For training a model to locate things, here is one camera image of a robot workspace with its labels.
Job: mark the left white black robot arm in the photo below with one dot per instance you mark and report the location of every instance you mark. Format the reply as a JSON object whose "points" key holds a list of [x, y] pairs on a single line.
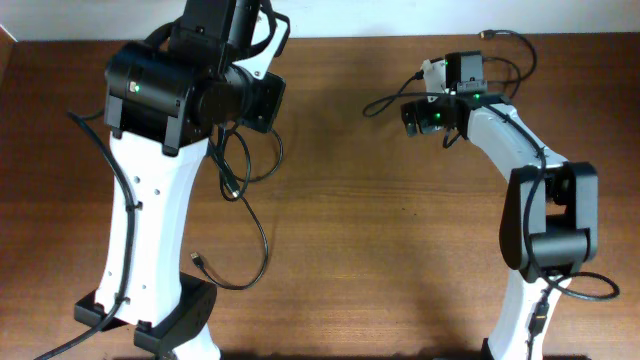
{"points": [[173, 100]]}

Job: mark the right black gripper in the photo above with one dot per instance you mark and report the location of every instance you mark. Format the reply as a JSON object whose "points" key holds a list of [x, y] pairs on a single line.
{"points": [[410, 118]]}

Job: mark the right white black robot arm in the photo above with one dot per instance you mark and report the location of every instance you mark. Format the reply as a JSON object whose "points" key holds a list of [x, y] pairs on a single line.
{"points": [[549, 224]]}

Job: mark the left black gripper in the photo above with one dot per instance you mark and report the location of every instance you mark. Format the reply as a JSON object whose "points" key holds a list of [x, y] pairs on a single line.
{"points": [[270, 101]]}

